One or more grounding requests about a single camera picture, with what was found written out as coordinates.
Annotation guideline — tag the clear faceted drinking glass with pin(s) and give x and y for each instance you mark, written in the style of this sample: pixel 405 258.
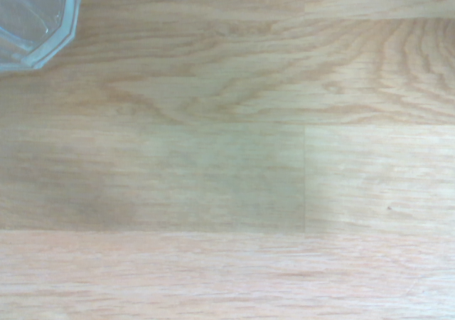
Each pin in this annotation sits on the clear faceted drinking glass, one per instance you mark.
pixel 32 21

